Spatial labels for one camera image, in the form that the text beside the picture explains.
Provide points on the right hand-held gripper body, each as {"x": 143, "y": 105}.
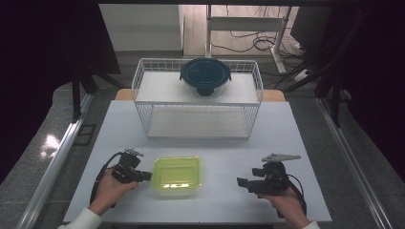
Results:
{"x": 273, "y": 181}

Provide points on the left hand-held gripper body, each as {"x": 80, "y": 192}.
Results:
{"x": 125, "y": 168}

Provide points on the green square food container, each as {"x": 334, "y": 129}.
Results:
{"x": 176, "y": 175}

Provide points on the dark blue round food container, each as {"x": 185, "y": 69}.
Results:
{"x": 205, "y": 74}

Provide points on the person's right hand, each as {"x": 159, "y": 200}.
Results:
{"x": 286, "y": 205}

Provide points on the person's left hand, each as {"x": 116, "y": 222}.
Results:
{"x": 110, "y": 192}

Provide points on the wooden table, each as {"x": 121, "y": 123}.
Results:
{"x": 122, "y": 94}

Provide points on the black metal stand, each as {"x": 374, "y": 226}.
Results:
{"x": 336, "y": 95}
{"x": 76, "y": 95}

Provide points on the white power strip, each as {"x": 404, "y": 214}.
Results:
{"x": 302, "y": 74}

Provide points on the white cabinet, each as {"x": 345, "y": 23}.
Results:
{"x": 143, "y": 28}

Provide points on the aluminium rail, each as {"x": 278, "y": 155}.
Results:
{"x": 353, "y": 162}
{"x": 54, "y": 162}

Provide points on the white metal desk frame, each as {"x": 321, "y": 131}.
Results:
{"x": 245, "y": 24}

